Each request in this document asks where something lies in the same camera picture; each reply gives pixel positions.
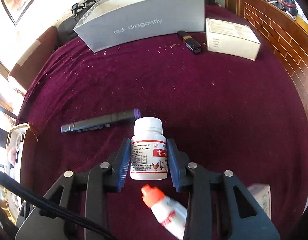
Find brick pattern wooden cabinet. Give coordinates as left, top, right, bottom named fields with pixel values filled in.
left=225, top=0, right=308, bottom=120

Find black marker purple cap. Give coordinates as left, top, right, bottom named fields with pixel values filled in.
left=61, top=108, right=141, bottom=133

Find white cardboard box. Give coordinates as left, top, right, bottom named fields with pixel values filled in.
left=206, top=18, right=261, bottom=61

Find maroon bed blanket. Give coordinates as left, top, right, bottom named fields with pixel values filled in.
left=18, top=34, right=308, bottom=238

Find black clips on headboard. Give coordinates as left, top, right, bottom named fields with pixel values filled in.
left=70, top=0, right=97, bottom=18

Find small white square box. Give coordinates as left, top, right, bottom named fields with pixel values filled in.
left=247, top=184, right=272, bottom=219

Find small black battery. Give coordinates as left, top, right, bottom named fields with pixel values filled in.
left=177, top=30, right=202, bottom=55

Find grey shoe box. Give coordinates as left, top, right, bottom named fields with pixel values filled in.
left=74, top=0, right=205, bottom=52

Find brown chair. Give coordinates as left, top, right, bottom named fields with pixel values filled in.
left=7, top=26, right=57, bottom=94

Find white tube orange cap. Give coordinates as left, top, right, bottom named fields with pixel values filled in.
left=141, top=185, right=187, bottom=239

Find black braided cable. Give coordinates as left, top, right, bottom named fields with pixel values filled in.
left=0, top=166, right=117, bottom=240

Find white bottle red label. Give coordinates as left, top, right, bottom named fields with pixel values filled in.
left=130, top=117, right=168, bottom=180

